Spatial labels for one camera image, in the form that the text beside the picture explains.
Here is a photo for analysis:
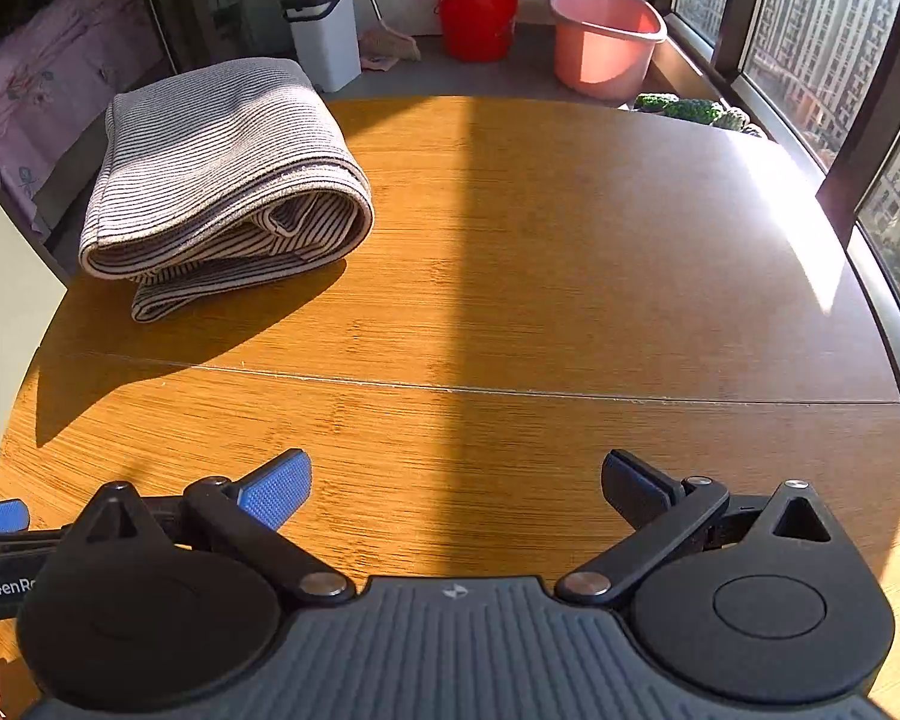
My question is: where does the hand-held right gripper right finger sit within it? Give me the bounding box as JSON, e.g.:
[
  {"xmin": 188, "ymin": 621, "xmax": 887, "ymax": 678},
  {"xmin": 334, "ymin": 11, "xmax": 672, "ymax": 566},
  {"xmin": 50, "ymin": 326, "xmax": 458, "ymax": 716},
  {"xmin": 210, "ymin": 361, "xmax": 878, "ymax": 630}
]
[{"xmin": 554, "ymin": 449, "xmax": 835, "ymax": 607}]

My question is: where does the pink floral blanket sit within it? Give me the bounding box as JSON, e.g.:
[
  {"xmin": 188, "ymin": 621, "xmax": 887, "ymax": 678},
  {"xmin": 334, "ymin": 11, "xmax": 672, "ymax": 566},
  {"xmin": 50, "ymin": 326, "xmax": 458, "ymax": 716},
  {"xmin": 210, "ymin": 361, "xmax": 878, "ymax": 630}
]
[{"xmin": 0, "ymin": 0, "xmax": 167, "ymax": 235}]

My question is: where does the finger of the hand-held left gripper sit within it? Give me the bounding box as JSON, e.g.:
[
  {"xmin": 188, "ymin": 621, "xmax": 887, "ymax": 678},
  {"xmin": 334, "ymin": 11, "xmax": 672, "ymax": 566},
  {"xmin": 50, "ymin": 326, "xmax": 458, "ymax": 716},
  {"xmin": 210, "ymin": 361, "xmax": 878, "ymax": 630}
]
[{"xmin": 0, "ymin": 500, "xmax": 72, "ymax": 563}]

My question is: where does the grey striped garment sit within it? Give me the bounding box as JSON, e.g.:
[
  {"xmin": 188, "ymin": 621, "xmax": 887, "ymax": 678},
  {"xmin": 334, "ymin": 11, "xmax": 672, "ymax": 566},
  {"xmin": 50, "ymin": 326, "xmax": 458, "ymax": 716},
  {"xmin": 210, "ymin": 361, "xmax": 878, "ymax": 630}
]
[{"xmin": 78, "ymin": 56, "xmax": 376, "ymax": 324}]

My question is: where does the red plastic bucket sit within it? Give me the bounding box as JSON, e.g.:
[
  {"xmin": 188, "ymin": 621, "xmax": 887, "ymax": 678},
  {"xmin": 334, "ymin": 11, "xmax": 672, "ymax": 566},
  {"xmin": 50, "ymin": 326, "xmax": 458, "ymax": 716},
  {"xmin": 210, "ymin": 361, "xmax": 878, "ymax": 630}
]
[{"xmin": 430, "ymin": 0, "xmax": 526, "ymax": 64}]

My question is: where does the mop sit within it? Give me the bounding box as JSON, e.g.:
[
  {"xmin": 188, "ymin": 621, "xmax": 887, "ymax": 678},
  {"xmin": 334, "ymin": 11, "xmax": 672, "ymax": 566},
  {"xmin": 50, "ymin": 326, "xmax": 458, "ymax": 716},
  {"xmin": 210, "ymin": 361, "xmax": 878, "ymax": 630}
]
[{"xmin": 343, "ymin": 0, "xmax": 422, "ymax": 74}]

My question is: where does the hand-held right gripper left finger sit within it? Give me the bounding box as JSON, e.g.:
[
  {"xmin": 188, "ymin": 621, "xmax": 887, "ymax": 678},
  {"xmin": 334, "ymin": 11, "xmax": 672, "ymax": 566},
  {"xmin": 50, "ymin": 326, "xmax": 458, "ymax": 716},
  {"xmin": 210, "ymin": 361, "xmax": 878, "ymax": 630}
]
[{"xmin": 66, "ymin": 448, "xmax": 358, "ymax": 608}]

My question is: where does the green knitted cloth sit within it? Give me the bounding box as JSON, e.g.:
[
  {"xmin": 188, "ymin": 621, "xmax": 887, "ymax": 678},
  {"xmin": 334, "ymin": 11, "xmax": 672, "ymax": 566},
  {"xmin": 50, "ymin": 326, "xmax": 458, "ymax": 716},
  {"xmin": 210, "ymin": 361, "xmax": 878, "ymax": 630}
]
[{"xmin": 633, "ymin": 92, "xmax": 767, "ymax": 139}]

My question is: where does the pink plastic basin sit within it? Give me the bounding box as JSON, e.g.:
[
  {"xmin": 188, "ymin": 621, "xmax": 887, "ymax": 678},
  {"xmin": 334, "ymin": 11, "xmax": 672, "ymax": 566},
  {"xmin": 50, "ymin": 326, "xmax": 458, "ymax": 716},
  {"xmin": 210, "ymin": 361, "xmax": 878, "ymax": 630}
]
[{"xmin": 548, "ymin": 0, "xmax": 669, "ymax": 101}]

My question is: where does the dark window frame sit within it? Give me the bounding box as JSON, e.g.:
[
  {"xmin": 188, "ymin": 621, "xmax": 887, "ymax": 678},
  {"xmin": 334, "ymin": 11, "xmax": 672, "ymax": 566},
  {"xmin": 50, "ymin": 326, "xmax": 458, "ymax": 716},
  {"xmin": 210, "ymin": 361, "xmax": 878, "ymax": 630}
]
[{"xmin": 645, "ymin": 0, "xmax": 900, "ymax": 421}]

